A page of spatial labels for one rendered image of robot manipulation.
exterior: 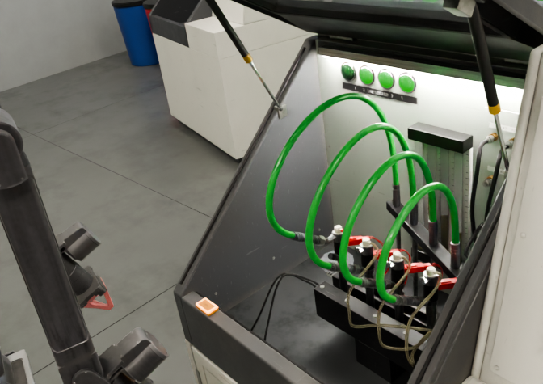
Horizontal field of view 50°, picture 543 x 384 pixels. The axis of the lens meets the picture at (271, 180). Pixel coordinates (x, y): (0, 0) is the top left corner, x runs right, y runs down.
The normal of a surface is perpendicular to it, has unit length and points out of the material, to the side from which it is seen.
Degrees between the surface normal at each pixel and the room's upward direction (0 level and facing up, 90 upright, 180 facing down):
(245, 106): 90
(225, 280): 90
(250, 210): 90
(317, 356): 0
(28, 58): 90
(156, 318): 0
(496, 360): 76
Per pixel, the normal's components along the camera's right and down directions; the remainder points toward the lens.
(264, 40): 0.50, 0.34
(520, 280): -0.76, 0.17
